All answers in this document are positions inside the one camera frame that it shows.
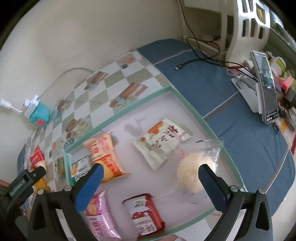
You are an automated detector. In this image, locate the green white snack packet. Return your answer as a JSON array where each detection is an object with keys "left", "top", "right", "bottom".
[{"left": 70, "top": 156, "right": 92, "bottom": 184}]

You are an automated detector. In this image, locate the white lattice shelf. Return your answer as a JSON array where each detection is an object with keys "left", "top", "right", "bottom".
[{"left": 219, "top": 1, "right": 270, "bottom": 65}]

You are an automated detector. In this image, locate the orange snack packet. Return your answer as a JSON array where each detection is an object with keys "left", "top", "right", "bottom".
[{"left": 83, "top": 132, "right": 130, "bottom": 184}]

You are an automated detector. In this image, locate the teal shallow cardboard tray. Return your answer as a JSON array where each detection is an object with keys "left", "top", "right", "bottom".
[{"left": 64, "top": 87, "right": 243, "bottom": 240}]

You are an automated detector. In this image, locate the cream jelly cup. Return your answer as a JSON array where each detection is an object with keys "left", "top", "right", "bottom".
[{"left": 35, "top": 160, "right": 47, "bottom": 172}]

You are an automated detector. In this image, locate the blue bed sheet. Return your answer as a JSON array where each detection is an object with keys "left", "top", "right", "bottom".
[{"left": 136, "top": 38, "right": 296, "bottom": 217}]

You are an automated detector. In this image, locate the yellow snack packet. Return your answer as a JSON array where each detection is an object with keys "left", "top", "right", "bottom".
[{"left": 33, "top": 177, "right": 51, "bottom": 193}]

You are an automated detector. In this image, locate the white power adapter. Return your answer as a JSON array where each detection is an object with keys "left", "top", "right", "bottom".
[{"left": 23, "top": 95, "right": 40, "bottom": 118}]

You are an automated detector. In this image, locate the black cable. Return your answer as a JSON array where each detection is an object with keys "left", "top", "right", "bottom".
[{"left": 174, "top": 0, "right": 258, "bottom": 82}]

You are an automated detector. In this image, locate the teal box with red label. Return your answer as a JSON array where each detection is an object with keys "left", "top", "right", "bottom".
[{"left": 29, "top": 103, "right": 50, "bottom": 128}]

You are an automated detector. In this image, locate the red small snack packet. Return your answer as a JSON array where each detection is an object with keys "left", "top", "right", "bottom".
[{"left": 30, "top": 145, "right": 45, "bottom": 170}]

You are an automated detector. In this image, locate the smartphone on stand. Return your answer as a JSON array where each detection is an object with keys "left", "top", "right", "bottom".
[{"left": 250, "top": 51, "right": 278, "bottom": 125}]

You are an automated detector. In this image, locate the white phone stand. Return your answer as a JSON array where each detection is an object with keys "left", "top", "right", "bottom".
[{"left": 231, "top": 60, "right": 262, "bottom": 114}]

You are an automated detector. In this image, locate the round cake in wrapper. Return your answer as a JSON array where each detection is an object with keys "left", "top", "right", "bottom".
[{"left": 55, "top": 157, "right": 65, "bottom": 176}]

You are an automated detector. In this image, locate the cream snack packet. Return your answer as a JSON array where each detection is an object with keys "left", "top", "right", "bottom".
[{"left": 133, "top": 118, "right": 193, "bottom": 170}]

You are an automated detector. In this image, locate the white power cable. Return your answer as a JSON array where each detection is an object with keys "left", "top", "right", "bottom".
[{"left": 36, "top": 67, "right": 94, "bottom": 100}]

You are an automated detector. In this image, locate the round bun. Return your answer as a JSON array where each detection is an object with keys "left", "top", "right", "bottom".
[{"left": 171, "top": 139, "right": 223, "bottom": 200}]

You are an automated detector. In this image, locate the white wall plug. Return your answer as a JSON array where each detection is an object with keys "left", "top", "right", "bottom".
[{"left": 0, "top": 98, "right": 23, "bottom": 113}]

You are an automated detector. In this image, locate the pink snack packet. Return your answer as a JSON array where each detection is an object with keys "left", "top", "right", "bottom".
[{"left": 85, "top": 191, "right": 121, "bottom": 240}]

